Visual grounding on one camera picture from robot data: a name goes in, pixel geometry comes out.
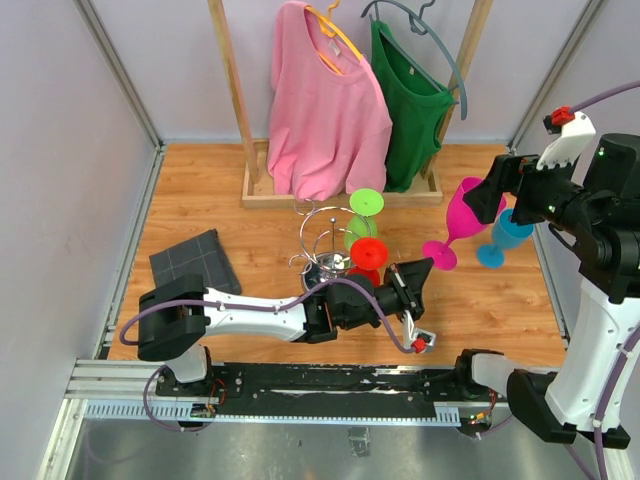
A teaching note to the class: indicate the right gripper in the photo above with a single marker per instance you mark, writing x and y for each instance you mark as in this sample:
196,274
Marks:
511,173

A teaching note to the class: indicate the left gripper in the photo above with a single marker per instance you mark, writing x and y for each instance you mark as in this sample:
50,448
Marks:
410,295

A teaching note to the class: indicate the pink wine glass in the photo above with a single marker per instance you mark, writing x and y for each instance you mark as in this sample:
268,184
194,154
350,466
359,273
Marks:
461,223

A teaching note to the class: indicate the blue wine glass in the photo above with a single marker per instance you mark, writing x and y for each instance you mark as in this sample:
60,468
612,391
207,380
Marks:
505,235

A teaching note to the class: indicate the red wine glass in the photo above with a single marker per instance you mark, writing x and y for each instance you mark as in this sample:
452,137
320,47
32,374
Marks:
368,256

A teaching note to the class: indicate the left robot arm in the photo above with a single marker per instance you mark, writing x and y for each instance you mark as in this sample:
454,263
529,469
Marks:
173,318

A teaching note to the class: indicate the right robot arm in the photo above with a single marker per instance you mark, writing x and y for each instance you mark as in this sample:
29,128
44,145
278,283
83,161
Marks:
602,215

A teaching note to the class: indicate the green wine glass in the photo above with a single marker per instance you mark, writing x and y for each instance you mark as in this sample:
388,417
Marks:
366,203

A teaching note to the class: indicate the chrome wine glass rack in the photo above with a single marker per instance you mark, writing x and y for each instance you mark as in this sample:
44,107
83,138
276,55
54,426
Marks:
326,235

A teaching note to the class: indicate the wooden clothes rack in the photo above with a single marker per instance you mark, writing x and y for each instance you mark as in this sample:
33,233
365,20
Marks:
425,191

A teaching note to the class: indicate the green tank top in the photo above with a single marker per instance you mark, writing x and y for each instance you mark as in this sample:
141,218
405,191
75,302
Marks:
416,107

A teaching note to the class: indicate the pink t-shirt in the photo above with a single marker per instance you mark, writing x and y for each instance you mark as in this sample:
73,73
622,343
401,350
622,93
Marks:
327,134

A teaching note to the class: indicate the dark grey checked cloth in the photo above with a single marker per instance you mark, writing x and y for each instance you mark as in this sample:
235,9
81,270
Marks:
203,255

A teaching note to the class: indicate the orange clothes hanger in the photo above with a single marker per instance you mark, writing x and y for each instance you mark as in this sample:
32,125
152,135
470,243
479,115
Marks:
330,30

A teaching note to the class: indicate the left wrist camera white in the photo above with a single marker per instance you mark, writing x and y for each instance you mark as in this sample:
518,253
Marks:
415,339

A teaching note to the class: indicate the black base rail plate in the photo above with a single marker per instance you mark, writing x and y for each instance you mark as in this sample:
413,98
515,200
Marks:
326,392

